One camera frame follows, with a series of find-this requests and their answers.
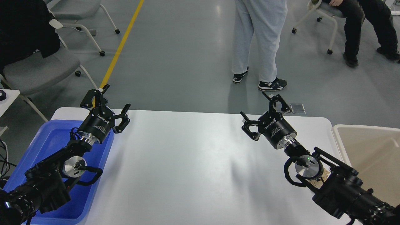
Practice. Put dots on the brown paper ball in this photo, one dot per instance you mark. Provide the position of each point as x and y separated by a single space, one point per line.
317 183

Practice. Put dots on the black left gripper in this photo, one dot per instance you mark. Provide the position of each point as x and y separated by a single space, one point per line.
96 128

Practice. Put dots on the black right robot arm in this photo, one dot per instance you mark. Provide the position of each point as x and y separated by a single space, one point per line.
336 185

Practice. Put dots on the white side table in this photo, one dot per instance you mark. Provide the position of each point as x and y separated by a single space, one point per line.
11 97

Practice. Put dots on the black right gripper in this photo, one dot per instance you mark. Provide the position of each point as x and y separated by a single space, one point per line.
271 124

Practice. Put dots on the blue plastic bin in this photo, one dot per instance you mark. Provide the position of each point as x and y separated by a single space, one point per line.
51 137

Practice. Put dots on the standing person light trousers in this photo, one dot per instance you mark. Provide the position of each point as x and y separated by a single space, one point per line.
263 19

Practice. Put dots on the grey office chair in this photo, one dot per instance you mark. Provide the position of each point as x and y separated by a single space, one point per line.
35 73

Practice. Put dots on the white chair far left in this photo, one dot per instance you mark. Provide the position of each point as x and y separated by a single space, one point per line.
76 10

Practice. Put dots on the metal floor plate right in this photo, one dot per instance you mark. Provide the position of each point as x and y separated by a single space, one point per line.
298 108

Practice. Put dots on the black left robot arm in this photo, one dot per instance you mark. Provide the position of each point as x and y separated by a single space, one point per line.
49 182

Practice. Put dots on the beige plastic bin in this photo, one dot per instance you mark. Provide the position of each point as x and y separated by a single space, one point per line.
374 153

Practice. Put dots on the white chair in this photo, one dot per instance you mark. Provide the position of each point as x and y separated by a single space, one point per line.
325 11
76 10

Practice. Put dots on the white chair far right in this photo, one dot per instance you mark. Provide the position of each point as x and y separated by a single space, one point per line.
325 11

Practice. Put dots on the black object on side table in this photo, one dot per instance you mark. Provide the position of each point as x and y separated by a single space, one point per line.
3 95

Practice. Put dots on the black jacket on chair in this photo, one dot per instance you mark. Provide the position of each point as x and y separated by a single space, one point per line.
25 28

